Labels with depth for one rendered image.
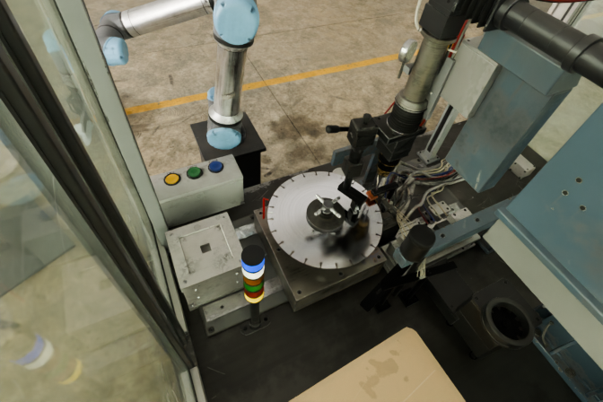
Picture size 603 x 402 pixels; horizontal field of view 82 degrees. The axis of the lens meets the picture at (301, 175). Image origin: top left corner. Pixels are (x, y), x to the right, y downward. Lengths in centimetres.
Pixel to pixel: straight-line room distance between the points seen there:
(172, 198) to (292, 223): 38
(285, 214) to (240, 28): 51
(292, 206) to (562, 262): 64
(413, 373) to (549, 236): 60
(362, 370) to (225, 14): 99
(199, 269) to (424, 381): 66
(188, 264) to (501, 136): 79
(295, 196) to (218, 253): 27
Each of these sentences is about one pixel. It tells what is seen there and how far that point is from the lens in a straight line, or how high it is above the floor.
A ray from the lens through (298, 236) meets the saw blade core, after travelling 96.
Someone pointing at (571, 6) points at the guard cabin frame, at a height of 128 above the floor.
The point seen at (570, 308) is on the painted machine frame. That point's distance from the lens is 71.
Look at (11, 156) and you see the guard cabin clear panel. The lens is 29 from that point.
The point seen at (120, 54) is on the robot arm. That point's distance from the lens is 114.
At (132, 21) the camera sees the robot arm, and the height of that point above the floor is 125.
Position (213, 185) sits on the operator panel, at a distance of 114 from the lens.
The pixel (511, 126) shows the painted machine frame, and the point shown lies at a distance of 74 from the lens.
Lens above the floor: 177
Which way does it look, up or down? 49 degrees down
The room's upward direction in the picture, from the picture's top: 8 degrees clockwise
